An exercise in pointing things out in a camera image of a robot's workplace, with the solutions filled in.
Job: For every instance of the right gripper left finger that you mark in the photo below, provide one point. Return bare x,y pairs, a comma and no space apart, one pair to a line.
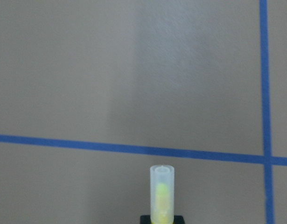
145,219

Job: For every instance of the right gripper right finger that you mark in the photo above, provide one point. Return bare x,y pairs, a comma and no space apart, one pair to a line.
178,219

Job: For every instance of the yellow highlighter pen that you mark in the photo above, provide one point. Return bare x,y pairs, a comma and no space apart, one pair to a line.
162,186

